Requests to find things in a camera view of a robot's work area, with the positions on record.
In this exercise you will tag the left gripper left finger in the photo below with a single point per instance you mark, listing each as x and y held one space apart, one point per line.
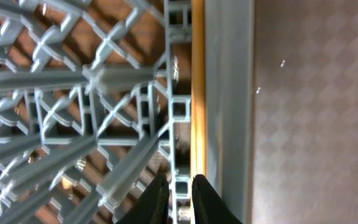
152 205

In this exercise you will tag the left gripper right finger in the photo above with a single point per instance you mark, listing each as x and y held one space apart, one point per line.
208 206

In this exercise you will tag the dark brown serving tray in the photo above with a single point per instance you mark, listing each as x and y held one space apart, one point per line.
306 111

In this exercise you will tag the grey plastic dish rack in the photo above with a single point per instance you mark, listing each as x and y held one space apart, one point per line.
99 97

